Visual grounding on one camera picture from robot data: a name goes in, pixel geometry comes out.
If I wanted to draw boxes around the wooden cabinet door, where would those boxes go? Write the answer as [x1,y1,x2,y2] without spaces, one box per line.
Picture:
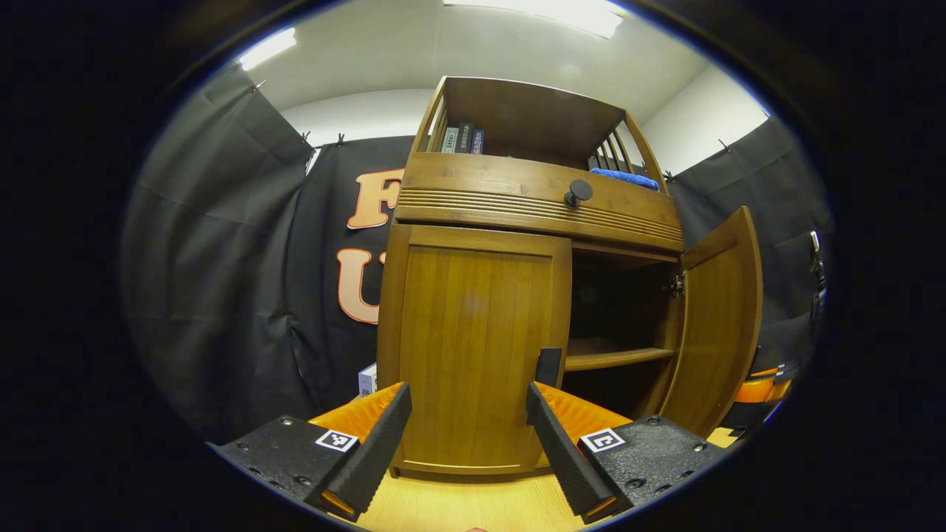
[377,223,574,476]
[656,206,763,438]

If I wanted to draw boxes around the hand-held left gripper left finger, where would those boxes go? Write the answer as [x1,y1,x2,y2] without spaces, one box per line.
[207,381,413,522]

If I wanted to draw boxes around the long ceiling light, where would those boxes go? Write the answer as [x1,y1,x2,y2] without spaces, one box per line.
[238,28,296,71]

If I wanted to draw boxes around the dark metal clamp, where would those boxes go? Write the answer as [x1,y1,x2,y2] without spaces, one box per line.
[809,231,826,315]

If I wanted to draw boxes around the wooden inner shelf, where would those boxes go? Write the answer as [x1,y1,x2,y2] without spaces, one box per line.
[565,347,677,372]

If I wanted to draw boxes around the black backdrop cloth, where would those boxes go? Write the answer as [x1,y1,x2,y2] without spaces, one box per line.
[122,63,836,444]

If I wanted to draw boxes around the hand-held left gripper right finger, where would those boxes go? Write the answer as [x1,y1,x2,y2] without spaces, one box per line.
[525,381,729,525]

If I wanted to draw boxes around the blue folded towel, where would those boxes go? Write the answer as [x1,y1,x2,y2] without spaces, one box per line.
[589,168,660,191]

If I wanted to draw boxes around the wooden ribbed drawer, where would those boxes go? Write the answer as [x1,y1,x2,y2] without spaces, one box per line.
[394,151,684,254]

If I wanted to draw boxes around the wooden double-door shoe cabinet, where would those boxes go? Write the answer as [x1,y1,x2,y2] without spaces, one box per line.
[375,75,763,477]

